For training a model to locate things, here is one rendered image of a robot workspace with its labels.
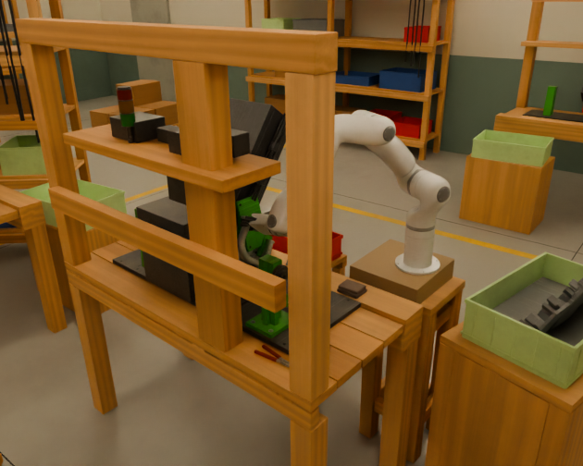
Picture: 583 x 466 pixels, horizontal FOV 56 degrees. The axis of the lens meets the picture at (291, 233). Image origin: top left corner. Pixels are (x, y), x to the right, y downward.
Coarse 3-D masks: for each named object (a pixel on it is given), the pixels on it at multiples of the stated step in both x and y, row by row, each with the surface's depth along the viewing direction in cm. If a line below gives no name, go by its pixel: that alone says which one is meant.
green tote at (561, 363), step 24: (528, 264) 231; (552, 264) 239; (576, 264) 231; (504, 288) 222; (480, 312) 201; (480, 336) 204; (504, 336) 196; (528, 336) 188; (528, 360) 191; (552, 360) 184; (576, 360) 180
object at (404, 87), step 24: (264, 0) 823; (432, 0) 626; (264, 24) 789; (288, 24) 778; (312, 24) 742; (336, 24) 741; (408, 24) 648; (432, 24) 635; (384, 48) 678; (408, 48) 659; (432, 48) 641; (264, 72) 854; (336, 72) 761; (360, 72) 765; (384, 72) 698; (408, 72) 719; (432, 72) 658; (384, 96) 700; (408, 96) 679; (408, 120) 742; (432, 120) 721; (408, 144) 701
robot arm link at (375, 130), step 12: (336, 120) 186; (348, 120) 187; (360, 120) 187; (372, 120) 186; (384, 120) 186; (336, 132) 186; (348, 132) 187; (360, 132) 188; (372, 132) 186; (384, 132) 186; (336, 144) 188; (372, 144) 189
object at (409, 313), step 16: (336, 288) 225; (368, 288) 224; (368, 304) 213; (384, 304) 213; (400, 304) 213; (416, 304) 213; (400, 320) 205; (416, 320) 211; (400, 336) 207; (416, 336) 215
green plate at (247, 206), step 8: (240, 200) 216; (248, 200) 218; (256, 200) 221; (240, 208) 215; (248, 208) 218; (256, 208) 221; (240, 216) 215; (240, 224) 218; (248, 232) 218; (256, 232) 221; (248, 240) 218; (256, 240) 222; (248, 248) 218
